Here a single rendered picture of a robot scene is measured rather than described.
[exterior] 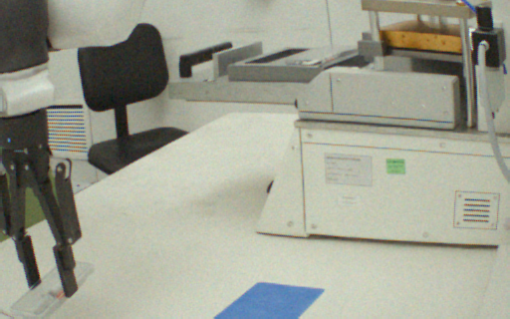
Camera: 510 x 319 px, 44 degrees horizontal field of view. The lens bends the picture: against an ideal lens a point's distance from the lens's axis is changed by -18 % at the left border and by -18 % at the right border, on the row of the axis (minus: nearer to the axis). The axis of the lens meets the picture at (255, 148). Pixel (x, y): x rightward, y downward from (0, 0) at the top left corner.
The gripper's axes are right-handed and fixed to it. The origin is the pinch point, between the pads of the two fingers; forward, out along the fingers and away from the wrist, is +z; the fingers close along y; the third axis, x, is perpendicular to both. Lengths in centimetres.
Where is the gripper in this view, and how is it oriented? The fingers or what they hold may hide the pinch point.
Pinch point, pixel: (47, 268)
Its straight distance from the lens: 87.4
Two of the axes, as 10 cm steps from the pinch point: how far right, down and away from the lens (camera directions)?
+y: -9.7, 0.1, 2.5
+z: 0.8, 9.7, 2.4
